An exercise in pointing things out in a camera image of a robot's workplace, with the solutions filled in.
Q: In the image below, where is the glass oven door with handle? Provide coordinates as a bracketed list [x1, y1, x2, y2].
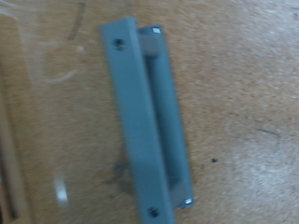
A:
[0, 3, 195, 224]

